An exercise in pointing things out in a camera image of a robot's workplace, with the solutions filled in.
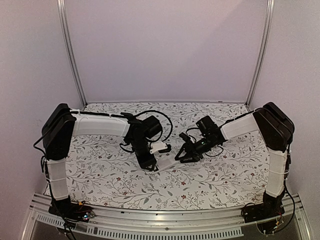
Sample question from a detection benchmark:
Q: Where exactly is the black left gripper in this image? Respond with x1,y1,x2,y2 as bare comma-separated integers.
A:
129,138,158,172

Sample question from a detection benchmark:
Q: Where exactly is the white air conditioner remote control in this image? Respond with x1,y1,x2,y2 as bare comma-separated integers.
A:
154,157,180,173

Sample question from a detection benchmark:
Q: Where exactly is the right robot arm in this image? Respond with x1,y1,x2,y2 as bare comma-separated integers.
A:
174,102,295,198

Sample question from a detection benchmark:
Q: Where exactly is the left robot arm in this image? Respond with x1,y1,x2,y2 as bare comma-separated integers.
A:
33,103,171,217

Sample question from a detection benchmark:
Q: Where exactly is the floral patterned table cloth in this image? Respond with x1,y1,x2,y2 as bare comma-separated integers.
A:
43,101,281,210

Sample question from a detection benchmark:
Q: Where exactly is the front aluminium rail frame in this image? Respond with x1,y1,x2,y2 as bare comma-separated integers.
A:
21,193,313,240

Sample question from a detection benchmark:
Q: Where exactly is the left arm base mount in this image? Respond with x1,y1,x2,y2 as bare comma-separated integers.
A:
48,197,96,222

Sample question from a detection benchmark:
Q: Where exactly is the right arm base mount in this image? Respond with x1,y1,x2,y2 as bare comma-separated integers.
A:
241,191,285,235

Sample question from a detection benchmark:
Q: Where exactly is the right aluminium corner post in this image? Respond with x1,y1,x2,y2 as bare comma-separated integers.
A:
245,0,275,108

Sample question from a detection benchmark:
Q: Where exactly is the aluminium corner post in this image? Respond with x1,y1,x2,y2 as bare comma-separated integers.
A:
245,0,275,108
56,0,88,107

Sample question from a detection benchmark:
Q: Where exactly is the left aluminium corner post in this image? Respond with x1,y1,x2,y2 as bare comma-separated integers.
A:
56,0,88,107

